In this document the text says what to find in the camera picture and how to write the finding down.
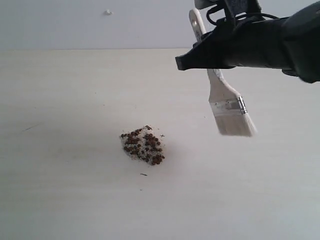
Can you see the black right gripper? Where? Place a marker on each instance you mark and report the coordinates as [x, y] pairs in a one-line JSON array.
[[243, 37]]

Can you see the white wooden paint brush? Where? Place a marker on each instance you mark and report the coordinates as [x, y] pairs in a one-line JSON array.
[[228, 107]]

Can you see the brown beans and white grains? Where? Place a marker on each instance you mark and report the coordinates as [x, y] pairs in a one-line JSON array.
[[144, 144]]

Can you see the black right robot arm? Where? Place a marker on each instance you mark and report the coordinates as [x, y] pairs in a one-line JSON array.
[[299, 35]]

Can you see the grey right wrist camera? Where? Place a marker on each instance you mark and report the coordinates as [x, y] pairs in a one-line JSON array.
[[202, 4]]

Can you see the white wall peg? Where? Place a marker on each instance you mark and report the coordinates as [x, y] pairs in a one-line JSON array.
[[108, 12]]

